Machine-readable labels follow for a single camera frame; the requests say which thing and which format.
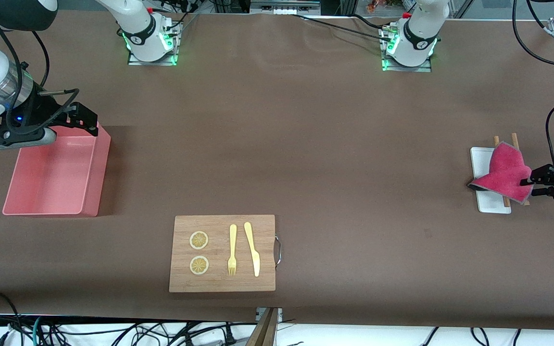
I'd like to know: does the pink and grey cloth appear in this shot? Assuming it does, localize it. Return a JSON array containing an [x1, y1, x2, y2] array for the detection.
[[467, 142, 534, 204]]

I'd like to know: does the white rectangular tray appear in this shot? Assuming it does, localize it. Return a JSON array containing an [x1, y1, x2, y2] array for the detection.
[[470, 147, 512, 214]]

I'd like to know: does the pink plastic bin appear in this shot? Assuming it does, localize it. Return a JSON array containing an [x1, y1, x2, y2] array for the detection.
[[2, 123, 112, 218]]

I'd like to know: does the wooden cutting board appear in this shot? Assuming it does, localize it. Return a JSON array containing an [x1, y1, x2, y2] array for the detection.
[[169, 215, 282, 293]]

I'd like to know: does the yellow fork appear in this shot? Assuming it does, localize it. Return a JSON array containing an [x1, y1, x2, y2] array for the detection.
[[227, 224, 238, 276]]

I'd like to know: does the yellow knife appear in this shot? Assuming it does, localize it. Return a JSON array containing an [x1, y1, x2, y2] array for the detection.
[[244, 222, 261, 278]]

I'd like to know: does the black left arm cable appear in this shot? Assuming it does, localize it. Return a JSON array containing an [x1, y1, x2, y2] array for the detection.
[[513, 0, 554, 170]]

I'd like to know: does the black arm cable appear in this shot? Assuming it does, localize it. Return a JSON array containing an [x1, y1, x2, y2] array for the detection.
[[513, 0, 554, 170], [0, 0, 81, 136]]

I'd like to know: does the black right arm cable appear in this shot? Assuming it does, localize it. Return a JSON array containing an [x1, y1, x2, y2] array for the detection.
[[0, 0, 81, 136]]

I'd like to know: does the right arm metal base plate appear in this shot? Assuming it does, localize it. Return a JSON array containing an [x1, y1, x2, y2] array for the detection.
[[128, 22, 180, 66]]

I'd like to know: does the black base cable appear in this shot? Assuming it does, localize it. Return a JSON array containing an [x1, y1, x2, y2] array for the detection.
[[162, 12, 201, 34], [351, 13, 391, 31], [290, 13, 394, 42]]

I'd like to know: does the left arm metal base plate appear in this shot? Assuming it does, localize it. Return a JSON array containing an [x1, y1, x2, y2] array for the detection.
[[382, 26, 433, 73]]

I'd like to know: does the teal cable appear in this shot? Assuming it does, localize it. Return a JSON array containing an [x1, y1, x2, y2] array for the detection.
[[32, 316, 47, 346]]

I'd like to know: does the silver metal rail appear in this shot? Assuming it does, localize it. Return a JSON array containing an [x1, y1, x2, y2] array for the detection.
[[251, 0, 321, 15]]

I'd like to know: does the brown wooden post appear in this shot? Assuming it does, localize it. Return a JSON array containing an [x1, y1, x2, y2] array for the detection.
[[246, 308, 279, 346]]

